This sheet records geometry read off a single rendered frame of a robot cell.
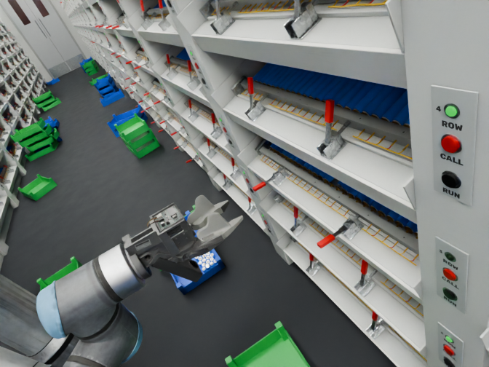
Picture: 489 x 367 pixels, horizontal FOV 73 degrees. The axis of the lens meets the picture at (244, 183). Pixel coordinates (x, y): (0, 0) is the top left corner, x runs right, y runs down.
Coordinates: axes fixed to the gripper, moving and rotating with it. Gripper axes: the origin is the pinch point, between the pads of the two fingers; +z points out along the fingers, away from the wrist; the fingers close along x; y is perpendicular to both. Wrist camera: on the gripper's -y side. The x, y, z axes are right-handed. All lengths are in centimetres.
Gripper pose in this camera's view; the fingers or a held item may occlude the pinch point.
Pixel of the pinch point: (231, 214)
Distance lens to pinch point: 66.6
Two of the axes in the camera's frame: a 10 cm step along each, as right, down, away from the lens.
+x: -4.5, -3.9, 8.1
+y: -3.1, -7.8, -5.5
